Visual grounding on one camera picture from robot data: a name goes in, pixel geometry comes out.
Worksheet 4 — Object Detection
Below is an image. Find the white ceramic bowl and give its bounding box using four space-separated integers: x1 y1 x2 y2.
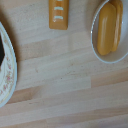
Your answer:
90 0 128 65

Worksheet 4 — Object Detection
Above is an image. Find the orange rectangular block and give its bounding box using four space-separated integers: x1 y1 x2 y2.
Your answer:
48 0 70 31

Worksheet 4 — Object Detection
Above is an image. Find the yellow food piece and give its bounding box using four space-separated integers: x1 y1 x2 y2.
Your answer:
96 0 124 57

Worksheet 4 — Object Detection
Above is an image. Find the floral rimmed white plate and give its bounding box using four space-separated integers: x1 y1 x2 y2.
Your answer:
0 21 18 109

